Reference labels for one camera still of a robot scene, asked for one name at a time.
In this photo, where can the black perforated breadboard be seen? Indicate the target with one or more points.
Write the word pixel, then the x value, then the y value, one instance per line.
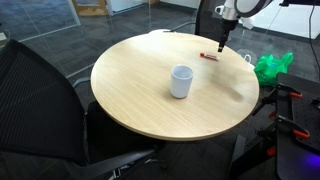
pixel 306 113

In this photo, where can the black robot cart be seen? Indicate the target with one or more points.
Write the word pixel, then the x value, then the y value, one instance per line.
pixel 286 160

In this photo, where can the wooden cabinet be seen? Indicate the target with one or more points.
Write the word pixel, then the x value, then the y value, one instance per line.
pixel 90 11

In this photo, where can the green plastic bag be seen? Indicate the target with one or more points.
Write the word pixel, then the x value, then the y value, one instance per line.
pixel 270 70

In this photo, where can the white ceramic mug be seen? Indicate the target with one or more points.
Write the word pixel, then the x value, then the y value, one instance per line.
pixel 181 85

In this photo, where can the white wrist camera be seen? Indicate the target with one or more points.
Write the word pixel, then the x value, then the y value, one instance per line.
pixel 247 22

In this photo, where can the red capped marker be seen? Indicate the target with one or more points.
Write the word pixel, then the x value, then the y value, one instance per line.
pixel 210 56

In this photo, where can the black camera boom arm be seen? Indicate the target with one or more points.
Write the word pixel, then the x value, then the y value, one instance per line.
pixel 296 2

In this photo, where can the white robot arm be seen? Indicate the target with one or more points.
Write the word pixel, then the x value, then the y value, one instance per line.
pixel 246 6

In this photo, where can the robot base mounting bracket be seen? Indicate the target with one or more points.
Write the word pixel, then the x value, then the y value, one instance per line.
pixel 316 103

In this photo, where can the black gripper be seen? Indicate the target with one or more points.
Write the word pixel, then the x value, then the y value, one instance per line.
pixel 229 25

